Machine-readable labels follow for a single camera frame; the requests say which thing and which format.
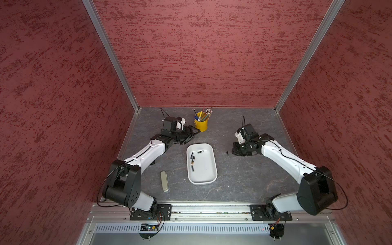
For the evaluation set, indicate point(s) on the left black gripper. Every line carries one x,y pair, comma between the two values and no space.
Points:
187,135

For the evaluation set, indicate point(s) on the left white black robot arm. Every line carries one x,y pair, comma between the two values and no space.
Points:
123,183

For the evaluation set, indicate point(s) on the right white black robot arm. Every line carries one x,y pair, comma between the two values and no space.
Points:
317,190

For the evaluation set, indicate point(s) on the coloured pencils bundle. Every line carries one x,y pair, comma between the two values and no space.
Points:
203,115

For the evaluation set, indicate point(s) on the left aluminium corner post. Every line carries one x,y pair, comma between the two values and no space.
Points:
99,27

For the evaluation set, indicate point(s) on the yellow pencil cup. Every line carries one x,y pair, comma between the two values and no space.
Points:
203,126

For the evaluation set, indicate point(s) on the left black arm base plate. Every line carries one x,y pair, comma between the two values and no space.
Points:
158,212

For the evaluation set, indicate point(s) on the aluminium front rail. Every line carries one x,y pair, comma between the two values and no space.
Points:
205,212

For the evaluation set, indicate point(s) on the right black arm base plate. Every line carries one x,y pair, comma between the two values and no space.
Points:
263,212

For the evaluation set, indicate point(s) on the right aluminium corner post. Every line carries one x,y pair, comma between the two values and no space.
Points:
319,35

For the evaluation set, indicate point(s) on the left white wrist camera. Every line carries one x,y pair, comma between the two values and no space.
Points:
173,124

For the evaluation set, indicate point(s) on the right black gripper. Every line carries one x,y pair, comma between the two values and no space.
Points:
236,151

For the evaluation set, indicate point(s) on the beige oblong case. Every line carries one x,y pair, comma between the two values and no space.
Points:
164,181

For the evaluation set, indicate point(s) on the white oval storage tray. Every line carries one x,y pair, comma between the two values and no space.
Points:
204,165

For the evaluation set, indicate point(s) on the aluminium corner post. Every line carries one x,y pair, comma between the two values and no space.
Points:
319,35
99,27

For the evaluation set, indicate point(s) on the left controller board with wires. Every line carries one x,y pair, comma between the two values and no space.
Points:
148,231

